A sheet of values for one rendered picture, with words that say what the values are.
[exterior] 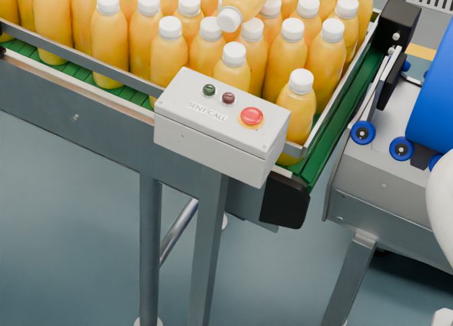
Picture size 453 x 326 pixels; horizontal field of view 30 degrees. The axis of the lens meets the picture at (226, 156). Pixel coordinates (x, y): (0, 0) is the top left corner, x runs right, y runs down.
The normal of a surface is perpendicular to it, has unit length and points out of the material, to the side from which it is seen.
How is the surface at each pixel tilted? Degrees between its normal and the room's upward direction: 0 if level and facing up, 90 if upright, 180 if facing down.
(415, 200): 71
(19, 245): 0
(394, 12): 0
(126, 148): 90
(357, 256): 90
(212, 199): 90
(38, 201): 0
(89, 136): 90
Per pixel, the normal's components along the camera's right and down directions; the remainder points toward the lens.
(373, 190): -0.39, 0.44
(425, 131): -0.45, 0.78
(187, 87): 0.08, -0.62
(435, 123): -0.44, 0.65
